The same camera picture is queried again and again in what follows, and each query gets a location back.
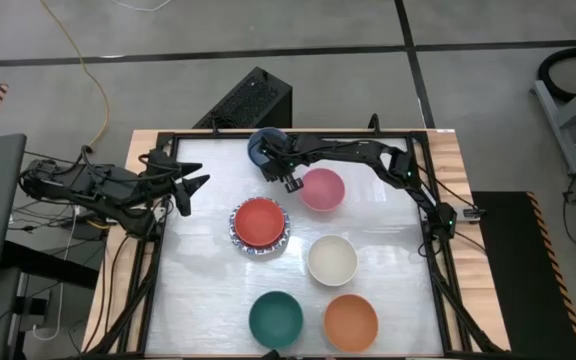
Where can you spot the dark blue bowl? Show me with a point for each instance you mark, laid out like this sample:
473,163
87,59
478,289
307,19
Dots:
254,147

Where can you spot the black aluminium table frame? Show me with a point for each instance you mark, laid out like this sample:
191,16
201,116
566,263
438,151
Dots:
203,135

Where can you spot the black hook clamp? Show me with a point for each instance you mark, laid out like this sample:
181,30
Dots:
374,125

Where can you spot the black desk frame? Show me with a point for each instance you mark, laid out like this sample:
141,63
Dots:
43,262

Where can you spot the black mat with hazard stripes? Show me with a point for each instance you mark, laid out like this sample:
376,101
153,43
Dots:
518,280

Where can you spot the blue patterned paper plate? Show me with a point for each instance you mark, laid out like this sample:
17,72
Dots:
260,251

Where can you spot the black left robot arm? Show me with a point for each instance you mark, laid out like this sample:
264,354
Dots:
93,187

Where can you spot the red bowl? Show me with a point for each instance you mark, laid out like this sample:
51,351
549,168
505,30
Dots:
259,222

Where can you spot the grey metal stand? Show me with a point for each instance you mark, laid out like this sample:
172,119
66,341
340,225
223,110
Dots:
558,120

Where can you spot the green bowl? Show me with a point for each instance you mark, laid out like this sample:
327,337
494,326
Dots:
276,320

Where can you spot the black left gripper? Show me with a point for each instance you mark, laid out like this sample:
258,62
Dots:
163,175

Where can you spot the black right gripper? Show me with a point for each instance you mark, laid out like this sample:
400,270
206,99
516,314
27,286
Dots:
288,152

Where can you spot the pink bowl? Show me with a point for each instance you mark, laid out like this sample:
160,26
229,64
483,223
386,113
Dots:
323,192

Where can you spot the black computer tower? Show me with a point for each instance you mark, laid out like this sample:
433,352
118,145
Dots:
253,100

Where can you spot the orange bowl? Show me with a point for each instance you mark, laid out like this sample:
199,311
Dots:
351,323

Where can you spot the cream bowl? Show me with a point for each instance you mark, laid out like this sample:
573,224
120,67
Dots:
333,260

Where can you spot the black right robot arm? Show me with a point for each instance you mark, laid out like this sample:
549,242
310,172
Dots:
368,147

